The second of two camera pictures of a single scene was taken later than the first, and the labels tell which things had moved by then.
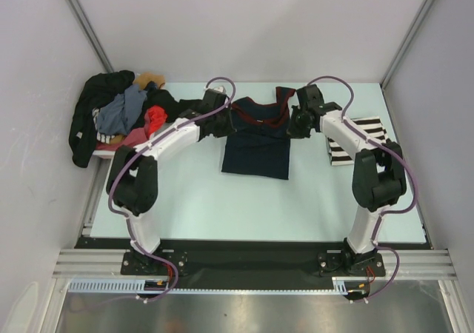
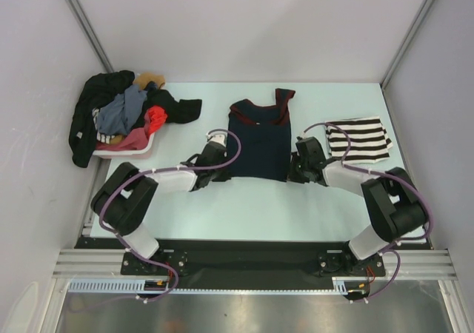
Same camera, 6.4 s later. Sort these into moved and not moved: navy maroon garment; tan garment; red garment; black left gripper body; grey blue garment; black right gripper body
Moved: black left gripper body; black right gripper body
Not moved: navy maroon garment; tan garment; red garment; grey blue garment
